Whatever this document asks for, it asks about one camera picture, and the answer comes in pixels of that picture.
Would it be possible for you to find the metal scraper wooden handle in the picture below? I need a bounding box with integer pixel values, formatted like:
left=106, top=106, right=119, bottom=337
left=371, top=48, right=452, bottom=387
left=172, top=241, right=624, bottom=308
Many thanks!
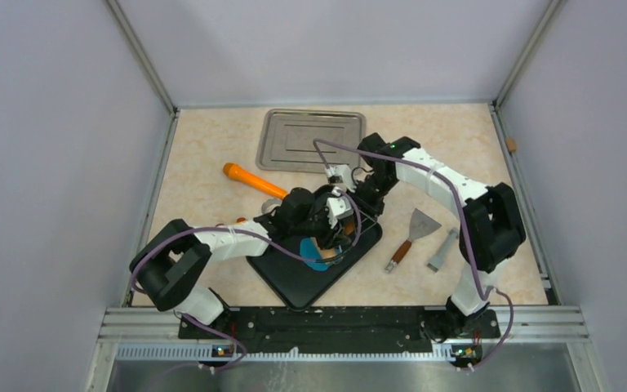
left=385, top=208, right=442, bottom=273

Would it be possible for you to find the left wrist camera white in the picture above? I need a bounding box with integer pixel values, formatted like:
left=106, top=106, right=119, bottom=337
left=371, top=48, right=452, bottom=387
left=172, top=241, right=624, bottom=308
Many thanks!
left=326, top=188, right=354, bottom=221

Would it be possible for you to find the round metal cookie cutter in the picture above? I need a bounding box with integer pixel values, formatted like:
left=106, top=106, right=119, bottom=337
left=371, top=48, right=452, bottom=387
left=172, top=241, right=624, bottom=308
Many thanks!
left=260, top=198, right=282, bottom=214

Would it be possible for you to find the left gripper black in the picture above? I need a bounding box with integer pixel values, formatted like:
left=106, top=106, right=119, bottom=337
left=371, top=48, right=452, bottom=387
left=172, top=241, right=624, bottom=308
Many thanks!
left=291, top=207, right=350, bottom=251

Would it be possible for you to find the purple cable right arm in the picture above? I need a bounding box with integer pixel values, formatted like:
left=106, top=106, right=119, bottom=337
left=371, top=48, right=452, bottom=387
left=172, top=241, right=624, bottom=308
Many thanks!
left=312, top=138, right=514, bottom=372

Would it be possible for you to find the silver metal tray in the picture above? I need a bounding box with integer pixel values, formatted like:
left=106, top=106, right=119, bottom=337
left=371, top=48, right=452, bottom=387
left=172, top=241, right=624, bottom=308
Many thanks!
left=256, top=109, right=367, bottom=173

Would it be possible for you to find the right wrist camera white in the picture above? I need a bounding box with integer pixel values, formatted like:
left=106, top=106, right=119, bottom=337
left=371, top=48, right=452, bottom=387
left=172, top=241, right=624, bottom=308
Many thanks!
left=325, top=164, right=355, bottom=189

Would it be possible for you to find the blue dough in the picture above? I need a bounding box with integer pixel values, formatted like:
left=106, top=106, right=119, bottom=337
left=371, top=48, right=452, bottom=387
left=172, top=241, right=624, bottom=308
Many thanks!
left=300, top=238, right=333, bottom=272

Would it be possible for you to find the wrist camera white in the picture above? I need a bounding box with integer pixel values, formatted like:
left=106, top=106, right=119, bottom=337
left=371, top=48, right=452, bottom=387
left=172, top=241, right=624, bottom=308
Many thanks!
left=325, top=164, right=355, bottom=189
left=326, top=188, right=354, bottom=221

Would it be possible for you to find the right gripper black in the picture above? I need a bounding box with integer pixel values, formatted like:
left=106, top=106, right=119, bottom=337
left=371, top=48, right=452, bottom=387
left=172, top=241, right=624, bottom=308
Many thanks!
left=345, top=172, right=397, bottom=236

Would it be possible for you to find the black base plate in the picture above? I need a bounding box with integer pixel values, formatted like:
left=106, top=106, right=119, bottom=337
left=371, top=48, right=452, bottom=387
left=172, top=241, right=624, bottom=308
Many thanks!
left=178, top=306, right=503, bottom=354

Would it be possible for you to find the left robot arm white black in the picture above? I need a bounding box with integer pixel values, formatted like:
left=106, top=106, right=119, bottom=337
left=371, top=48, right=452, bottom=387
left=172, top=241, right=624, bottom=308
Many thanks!
left=129, top=186, right=362, bottom=338

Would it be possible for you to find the wooden rolling pin roller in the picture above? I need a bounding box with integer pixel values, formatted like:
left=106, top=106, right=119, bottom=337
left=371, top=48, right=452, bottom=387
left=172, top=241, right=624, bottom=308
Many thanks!
left=314, top=222, right=356, bottom=259

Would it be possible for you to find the grey dumbbell-shaped tool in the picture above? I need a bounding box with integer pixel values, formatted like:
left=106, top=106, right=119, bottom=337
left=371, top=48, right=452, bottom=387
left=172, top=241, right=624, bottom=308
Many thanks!
left=427, top=228, right=460, bottom=273

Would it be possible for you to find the black baking tray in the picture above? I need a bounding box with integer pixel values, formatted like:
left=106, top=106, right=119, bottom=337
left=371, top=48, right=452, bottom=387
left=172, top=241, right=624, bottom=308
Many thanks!
left=247, top=218, right=383, bottom=311

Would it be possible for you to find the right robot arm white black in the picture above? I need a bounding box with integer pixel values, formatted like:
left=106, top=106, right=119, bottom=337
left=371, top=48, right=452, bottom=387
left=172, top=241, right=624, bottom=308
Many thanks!
left=355, top=133, right=527, bottom=336

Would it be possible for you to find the small wooden cork piece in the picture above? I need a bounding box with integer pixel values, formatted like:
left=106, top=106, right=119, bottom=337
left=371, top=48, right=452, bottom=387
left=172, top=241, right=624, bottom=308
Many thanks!
left=505, top=137, right=518, bottom=154

